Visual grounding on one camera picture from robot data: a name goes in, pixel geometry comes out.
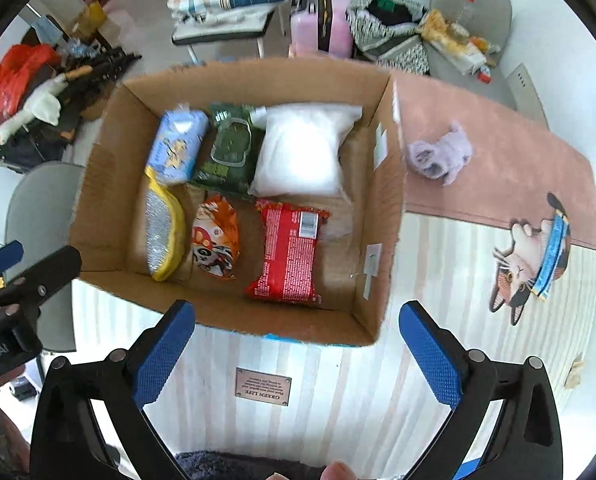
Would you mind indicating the clear plastic bottle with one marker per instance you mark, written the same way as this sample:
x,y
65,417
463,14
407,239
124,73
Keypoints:
x,y
457,30

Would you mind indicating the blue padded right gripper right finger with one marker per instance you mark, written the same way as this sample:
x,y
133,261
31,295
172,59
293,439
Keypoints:
x,y
465,385

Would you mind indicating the striped pink cat table mat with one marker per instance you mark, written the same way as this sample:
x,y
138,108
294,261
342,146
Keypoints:
x,y
469,252

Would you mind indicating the dark fleece sleeve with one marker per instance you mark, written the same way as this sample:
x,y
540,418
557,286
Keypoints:
x,y
220,465

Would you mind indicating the yellow grey scrub sponge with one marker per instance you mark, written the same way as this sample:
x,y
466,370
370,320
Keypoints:
x,y
165,229

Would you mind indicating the white cotton pad bag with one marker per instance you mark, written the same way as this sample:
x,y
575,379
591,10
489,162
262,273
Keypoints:
x,y
300,150

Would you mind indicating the black stroller frame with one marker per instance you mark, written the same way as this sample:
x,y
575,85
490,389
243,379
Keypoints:
x,y
39,142

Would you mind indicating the operator fingertip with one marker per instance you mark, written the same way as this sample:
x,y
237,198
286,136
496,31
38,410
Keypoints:
x,y
338,471

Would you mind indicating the red snack packet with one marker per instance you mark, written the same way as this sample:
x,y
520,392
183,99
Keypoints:
x,y
291,234

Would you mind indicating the yellow snack bag on chair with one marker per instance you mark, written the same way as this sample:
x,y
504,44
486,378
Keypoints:
x,y
464,56

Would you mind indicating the orange plastic bag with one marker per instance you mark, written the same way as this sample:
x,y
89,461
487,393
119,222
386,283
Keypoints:
x,y
17,69

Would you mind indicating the grey chair near table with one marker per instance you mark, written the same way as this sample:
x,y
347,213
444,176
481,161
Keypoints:
x,y
39,216

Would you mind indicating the orange cartoon snack packet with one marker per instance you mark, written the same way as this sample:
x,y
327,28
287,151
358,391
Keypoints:
x,y
215,237

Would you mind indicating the pink suitcase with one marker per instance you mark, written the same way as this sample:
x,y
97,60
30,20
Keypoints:
x,y
320,26

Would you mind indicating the blue long snack packet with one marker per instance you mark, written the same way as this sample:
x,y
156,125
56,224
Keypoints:
x,y
553,251

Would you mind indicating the black white patterned bag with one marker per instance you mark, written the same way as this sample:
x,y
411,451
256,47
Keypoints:
x,y
385,32

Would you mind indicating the white goose plush toy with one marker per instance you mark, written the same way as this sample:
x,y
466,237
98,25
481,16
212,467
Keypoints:
x,y
42,104

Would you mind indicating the lilac sock bundle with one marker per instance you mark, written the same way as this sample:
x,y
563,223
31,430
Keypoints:
x,y
442,159

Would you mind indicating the open cardboard box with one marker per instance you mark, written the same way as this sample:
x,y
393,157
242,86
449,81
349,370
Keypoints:
x,y
353,261

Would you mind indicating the green wet wipes pack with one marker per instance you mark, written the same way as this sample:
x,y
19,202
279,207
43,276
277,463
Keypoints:
x,y
229,165

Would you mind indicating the light blue tissue pack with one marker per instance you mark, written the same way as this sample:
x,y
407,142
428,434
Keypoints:
x,y
173,155

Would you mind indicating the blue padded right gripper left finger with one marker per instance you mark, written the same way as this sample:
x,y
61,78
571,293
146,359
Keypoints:
x,y
137,380

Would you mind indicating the grey chair by wall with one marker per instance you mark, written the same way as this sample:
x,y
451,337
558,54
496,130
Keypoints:
x,y
489,29

